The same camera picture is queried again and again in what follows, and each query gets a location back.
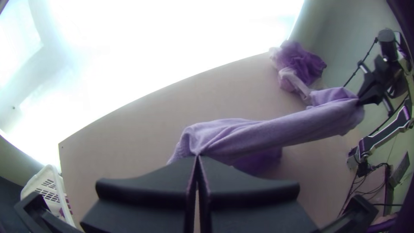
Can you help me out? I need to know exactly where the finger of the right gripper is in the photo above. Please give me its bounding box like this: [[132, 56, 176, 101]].
[[356, 85, 385, 107]]

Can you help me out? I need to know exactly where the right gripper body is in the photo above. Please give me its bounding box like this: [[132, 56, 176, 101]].
[[364, 55, 408, 98]]

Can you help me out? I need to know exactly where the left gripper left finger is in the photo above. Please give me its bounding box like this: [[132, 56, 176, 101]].
[[80, 155, 198, 233]]

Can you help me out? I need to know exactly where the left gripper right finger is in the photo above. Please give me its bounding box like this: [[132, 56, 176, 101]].
[[198, 155, 320, 233]]

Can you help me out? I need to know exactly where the grey t-shirt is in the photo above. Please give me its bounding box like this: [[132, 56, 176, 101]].
[[166, 86, 365, 176]]

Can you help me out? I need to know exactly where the pile of folded clothes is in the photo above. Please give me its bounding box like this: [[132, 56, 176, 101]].
[[268, 39, 328, 104]]

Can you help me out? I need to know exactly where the white laundry basket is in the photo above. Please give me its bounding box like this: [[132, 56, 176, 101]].
[[20, 164, 77, 228]]

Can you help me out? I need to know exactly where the black cable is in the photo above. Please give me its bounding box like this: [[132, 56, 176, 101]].
[[343, 38, 379, 88]]

